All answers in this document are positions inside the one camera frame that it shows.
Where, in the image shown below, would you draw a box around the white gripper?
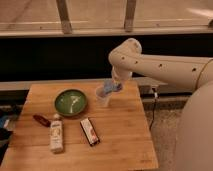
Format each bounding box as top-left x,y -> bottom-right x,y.
104,67 -> 132,94

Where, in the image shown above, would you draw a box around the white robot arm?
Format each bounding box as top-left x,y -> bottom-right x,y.
108,38 -> 213,171

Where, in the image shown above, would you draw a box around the translucent ceramic cup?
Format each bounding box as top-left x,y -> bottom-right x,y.
95,86 -> 112,107

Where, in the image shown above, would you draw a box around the wooden table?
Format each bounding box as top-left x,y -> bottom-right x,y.
0,81 -> 158,171

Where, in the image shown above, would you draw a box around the green bowl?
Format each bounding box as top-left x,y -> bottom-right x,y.
54,89 -> 88,117

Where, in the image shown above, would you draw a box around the black white candy bar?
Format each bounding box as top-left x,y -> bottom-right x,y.
80,118 -> 100,146

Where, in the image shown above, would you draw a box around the white lotion bottle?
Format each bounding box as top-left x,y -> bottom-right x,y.
50,114 -> 64,153

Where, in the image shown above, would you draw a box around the dark objects at left edge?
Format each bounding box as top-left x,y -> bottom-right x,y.
0,115 -> 12,164

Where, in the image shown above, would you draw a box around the black power cable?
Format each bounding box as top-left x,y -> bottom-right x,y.
148,87 -> 159,131

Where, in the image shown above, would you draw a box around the right window frame post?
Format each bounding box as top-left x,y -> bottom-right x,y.
124,0 -> 137,32

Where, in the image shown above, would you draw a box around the window frame post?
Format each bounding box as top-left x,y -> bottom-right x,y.
56,0 -> 72,34
124,0 -> 137,32

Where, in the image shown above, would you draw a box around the left window frame post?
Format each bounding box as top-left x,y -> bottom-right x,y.
56,0 -> 72,34

